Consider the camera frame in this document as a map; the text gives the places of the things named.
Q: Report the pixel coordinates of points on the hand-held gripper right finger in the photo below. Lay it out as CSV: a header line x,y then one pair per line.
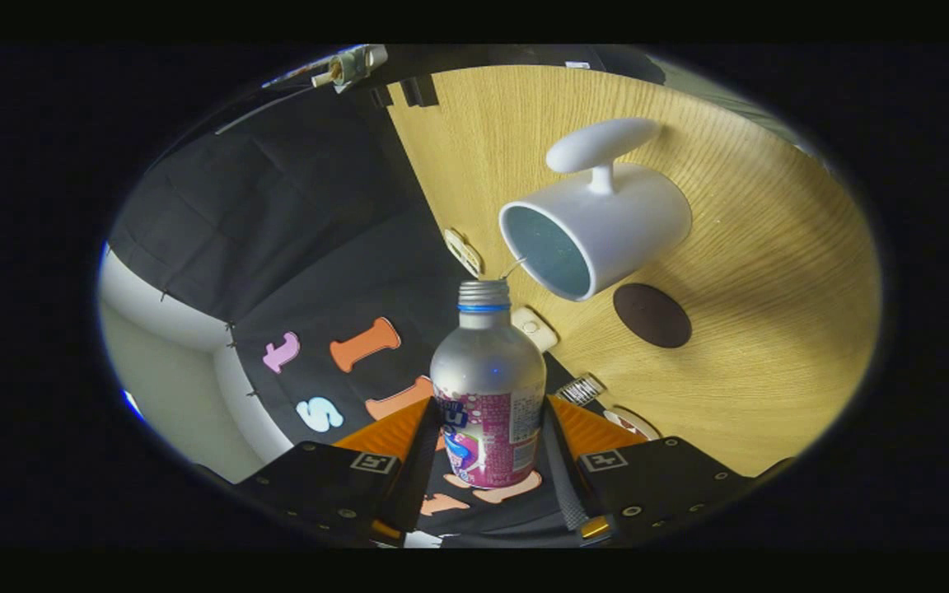
x,y
563,482

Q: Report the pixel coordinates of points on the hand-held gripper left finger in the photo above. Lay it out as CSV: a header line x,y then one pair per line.
x,y
413,478

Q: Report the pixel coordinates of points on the silver juice bottle red label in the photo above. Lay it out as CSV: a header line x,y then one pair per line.
x,y
487,371

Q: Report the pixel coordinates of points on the dark brown round coaster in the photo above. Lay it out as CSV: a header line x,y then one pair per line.
x,y
652,315

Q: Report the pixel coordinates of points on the white cup blue inside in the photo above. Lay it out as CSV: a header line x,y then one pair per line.
x,y
631,214

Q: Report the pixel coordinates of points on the red-brown food piece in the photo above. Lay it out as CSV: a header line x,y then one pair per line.
x,y
619,422

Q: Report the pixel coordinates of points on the metal mesh utensil holder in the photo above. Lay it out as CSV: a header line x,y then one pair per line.
x,y
580,389

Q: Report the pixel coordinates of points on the white oval plate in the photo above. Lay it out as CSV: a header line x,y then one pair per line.
x,y
643,424

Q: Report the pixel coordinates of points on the white toaster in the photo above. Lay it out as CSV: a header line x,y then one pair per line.
x,y
536,329

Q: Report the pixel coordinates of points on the white divided snack tray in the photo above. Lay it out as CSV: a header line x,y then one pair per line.
x,y
463,252

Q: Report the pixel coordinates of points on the black backdrop cloth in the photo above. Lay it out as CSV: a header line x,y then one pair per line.
x,y
277,231

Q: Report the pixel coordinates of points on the wooden table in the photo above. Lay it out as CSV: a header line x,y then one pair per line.
x,y
771,288

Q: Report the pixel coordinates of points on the black table clamp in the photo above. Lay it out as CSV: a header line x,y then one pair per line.
x,y
418,91
381,95

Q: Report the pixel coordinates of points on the side stand with small items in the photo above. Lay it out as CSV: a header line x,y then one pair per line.
x,y
355,64

